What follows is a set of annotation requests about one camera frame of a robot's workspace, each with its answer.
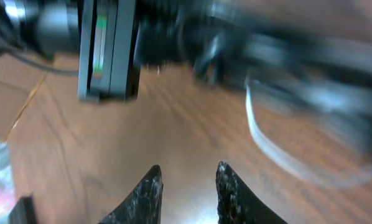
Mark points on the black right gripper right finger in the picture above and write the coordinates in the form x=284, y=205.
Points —
x=236, y=201

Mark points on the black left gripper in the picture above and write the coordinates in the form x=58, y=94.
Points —
x=108, y=41

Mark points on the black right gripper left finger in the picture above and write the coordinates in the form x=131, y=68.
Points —
x=143, y=204

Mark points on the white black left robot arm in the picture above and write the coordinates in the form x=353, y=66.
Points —
x=42, y=27

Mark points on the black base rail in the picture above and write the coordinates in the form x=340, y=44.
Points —
x=23, y=212

